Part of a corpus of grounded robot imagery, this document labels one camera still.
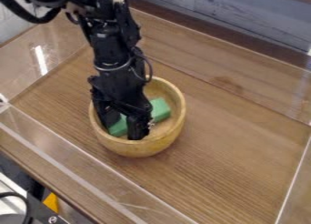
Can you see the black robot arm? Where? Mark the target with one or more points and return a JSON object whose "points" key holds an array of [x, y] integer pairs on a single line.
{"points": [[106, 22]]}

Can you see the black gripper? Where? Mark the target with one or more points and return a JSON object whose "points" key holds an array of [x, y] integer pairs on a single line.
{"points": [[117, 94]]}

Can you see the clear acrylic tray wall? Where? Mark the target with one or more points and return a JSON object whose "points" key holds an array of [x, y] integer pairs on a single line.
{"points": [[117, 190]]}

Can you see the green rectangular block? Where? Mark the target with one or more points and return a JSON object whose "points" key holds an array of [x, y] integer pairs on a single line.
{"points": [[161, 113]]}

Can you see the brown wooden bowl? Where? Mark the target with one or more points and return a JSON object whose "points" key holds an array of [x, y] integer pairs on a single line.
{"points": [[166, 130]]}

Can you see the black device with screw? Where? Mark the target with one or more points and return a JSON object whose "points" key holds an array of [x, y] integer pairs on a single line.
{"points": [[42, 215]]}

